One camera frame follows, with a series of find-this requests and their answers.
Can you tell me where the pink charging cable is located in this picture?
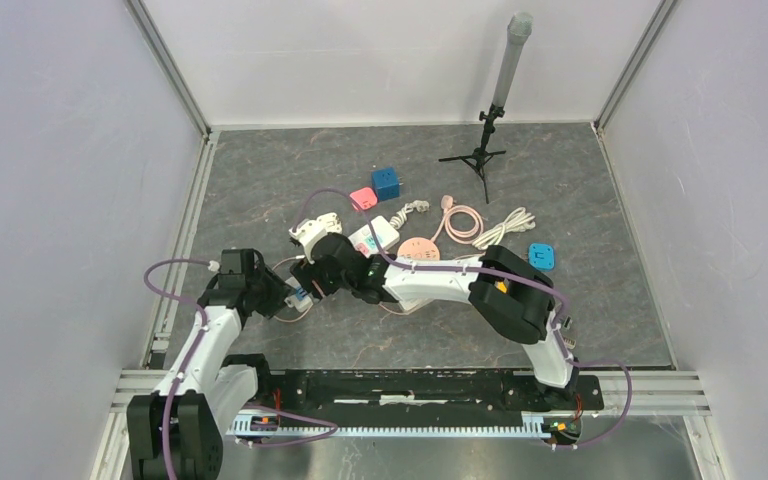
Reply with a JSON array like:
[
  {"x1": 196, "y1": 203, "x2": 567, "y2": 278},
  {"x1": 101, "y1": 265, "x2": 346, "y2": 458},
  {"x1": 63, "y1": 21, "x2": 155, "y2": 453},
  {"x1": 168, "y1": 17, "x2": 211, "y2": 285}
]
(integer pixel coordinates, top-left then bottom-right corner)
[{"x1": 269, "y1": 256, "x2": 412, "y2": 324}]

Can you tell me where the coral pink adapter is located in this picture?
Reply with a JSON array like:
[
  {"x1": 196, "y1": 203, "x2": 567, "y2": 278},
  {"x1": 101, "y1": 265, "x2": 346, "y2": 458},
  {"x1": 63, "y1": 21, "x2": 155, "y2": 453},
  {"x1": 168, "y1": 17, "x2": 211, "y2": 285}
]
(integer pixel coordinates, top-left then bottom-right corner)
[{"x1": 349, "y1": 187, "x2": 378, "y2": 211}]

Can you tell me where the dark blue cube socket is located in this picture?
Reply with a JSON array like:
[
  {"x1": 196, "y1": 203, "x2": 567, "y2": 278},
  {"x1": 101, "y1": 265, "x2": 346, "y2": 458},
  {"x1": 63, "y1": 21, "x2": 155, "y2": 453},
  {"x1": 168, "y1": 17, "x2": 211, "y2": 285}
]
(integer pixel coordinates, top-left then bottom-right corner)
[{"x1": 371, "y1": 167, "x2": 401, "y2": 202}]

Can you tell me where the light blue cube adapter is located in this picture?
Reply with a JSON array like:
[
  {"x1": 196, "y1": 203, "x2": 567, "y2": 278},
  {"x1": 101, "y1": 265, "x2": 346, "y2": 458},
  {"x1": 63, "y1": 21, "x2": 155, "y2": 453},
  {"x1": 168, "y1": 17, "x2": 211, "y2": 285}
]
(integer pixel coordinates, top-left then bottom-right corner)
[{"x1": 528, "y1": 243, "x2": 556, "y2": 271}]

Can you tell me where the light pink cube socket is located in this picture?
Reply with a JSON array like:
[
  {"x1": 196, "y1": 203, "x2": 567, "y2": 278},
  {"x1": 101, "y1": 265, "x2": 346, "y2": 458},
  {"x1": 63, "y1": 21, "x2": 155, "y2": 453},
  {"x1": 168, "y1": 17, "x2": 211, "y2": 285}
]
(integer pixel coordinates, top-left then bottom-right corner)
[{"x1": 311, "y1": 280, "x2": 326, "y2": 299}]

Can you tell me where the white adapter plug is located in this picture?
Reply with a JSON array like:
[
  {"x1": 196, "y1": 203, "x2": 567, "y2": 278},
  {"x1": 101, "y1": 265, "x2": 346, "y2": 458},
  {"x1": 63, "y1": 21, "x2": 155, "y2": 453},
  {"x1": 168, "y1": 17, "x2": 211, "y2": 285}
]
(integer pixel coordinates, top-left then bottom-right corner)
[{"x1": 317, "y1": 212, "x2": 343, "y2": 234}]

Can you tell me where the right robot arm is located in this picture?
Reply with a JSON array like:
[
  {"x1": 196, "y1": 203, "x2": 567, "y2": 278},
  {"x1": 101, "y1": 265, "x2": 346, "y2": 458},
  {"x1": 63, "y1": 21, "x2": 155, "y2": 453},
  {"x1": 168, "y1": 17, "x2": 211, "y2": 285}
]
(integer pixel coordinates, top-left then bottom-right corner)
[{"x1": 291, "y1": 230, "x2": 578, "y2": 408}]

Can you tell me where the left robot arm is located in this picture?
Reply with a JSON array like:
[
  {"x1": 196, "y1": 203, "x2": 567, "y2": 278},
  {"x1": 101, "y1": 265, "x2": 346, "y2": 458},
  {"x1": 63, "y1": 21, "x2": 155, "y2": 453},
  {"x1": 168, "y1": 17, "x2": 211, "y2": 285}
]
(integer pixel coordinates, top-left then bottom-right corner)
[{"x1": 125, "y1": 249, "x2": 291, "y2": 479}]

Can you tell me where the white dock with green inset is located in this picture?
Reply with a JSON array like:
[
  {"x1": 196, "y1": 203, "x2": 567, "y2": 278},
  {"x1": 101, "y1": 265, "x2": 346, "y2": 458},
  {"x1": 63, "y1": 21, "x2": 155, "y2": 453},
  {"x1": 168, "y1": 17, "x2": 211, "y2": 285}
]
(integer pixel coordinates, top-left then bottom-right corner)
[{"x1": 283, "y1": 215, "x2": 402, "y2": 314}]

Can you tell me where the white power strip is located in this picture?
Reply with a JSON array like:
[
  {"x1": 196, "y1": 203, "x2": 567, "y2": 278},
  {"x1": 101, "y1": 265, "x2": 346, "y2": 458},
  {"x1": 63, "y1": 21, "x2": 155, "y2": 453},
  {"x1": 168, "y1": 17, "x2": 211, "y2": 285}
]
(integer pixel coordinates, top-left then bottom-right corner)
[{"x1": 399, "y1": 299, "x2": 432, "y2": 315}]

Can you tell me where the grey microphone on tripod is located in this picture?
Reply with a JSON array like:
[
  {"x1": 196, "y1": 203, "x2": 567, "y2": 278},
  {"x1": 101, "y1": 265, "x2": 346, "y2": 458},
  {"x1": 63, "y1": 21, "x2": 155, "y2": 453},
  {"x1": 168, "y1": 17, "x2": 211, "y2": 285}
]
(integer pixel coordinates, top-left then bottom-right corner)
[{"x1": 439, "y1": 12, "x2": 534, "y2": 203}]

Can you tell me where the white coiled cable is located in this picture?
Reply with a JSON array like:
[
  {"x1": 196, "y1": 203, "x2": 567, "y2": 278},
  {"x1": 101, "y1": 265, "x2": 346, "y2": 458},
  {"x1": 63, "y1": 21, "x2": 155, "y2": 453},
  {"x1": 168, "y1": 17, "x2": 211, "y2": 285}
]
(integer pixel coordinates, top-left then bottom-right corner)
[{"x1": 389, "y1": 199, "x2": 432, "y2": 230}]

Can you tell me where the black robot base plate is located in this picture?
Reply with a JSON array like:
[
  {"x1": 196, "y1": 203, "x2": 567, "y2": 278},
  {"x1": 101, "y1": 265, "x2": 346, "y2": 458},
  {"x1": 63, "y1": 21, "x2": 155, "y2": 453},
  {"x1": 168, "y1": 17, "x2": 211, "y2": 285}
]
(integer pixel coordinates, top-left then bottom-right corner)
[{"x1": 250, "y1": 368, "x2": 605, "y2": 430}]

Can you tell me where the pink coiled cable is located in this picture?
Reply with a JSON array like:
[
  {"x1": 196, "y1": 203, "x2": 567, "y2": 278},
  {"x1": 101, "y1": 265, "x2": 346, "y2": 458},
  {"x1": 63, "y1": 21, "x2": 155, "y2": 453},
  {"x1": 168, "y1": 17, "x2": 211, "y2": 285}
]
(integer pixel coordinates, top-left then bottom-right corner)
[{"x1": 431, "y1": 194, "x2": 486, "y2": 245}]

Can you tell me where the white power strip cord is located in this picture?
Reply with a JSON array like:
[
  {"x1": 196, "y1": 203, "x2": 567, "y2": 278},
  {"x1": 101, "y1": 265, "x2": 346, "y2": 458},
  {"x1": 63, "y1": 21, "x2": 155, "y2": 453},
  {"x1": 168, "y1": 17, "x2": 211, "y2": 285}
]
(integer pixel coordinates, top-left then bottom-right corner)
[{"x1": 453, "y1": 206, "x2": 538, "y2": 261}]

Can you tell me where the beige perforated bracket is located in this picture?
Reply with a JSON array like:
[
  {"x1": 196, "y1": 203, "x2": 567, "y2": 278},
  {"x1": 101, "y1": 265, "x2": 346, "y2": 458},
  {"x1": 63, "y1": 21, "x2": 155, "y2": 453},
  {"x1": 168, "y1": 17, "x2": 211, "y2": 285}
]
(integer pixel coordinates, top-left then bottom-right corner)
[{"x1": 561, "y1": 317, "x2": 576, "y2": 350}]

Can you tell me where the white slotted cable duct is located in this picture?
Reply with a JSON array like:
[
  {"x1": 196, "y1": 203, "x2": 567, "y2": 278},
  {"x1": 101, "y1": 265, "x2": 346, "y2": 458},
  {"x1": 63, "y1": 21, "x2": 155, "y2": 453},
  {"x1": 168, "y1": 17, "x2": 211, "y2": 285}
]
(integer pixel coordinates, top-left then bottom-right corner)
[{"x1": 226, "y1": 413, "x2": 550, "y2": 440}]

